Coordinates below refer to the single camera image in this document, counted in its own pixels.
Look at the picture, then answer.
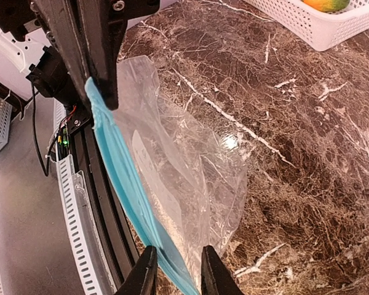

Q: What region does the orange green toy mango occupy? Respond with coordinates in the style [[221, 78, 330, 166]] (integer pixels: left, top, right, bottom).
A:
[[303, 0, 350, 13]]

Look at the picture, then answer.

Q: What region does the clear zip bag blue zipper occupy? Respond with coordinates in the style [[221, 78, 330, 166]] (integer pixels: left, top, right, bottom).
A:
[[84, 56, 247, 294]]

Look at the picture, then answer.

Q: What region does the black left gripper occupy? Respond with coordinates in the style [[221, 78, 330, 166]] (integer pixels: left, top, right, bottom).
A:
[[0, 1, 160, 112]]

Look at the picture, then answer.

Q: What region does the white perforated plastic basket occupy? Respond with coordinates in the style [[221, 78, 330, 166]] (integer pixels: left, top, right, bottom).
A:
[[247, 1, 369, 52]]

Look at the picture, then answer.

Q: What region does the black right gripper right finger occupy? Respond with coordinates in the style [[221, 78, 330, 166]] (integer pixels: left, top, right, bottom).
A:
[[201, 245, 243, 295]]

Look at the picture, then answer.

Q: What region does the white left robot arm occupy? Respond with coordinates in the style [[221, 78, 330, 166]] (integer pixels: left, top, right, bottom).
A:
[[0, 1, 160, 110]]

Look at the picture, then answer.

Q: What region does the white slotted cable duct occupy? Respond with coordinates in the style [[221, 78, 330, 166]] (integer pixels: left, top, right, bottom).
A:
[[0, 99, 117, 294]]

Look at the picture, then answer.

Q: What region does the black front frame rail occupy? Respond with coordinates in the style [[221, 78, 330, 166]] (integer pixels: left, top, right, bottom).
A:
[[68, 104, 139, 288]]

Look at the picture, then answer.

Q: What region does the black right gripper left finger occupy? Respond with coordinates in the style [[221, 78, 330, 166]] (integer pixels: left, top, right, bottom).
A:
[[115, 246, 158, 295]]

